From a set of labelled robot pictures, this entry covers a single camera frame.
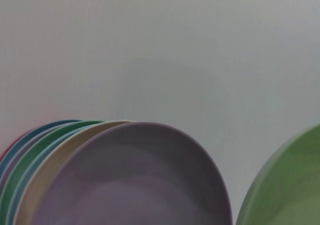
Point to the light green plate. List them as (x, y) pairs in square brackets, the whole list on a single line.
[(287, 185)]

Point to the lilac purple plate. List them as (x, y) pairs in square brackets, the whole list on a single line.
[(137, 185)]

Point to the beige plate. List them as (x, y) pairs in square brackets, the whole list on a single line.
[(75, 141)]

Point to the teal blue plate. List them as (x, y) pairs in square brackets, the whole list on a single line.
[(47, 125)]

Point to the dark green plate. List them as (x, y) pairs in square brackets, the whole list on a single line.
[(27, 157)]

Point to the maroon red plate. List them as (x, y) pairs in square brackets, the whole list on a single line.
[(5, 151)]

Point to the grey lavender plate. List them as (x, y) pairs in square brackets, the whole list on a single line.
[(7, 167)]

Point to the light blue plate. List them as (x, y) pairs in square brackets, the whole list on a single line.
[(16, 197)]

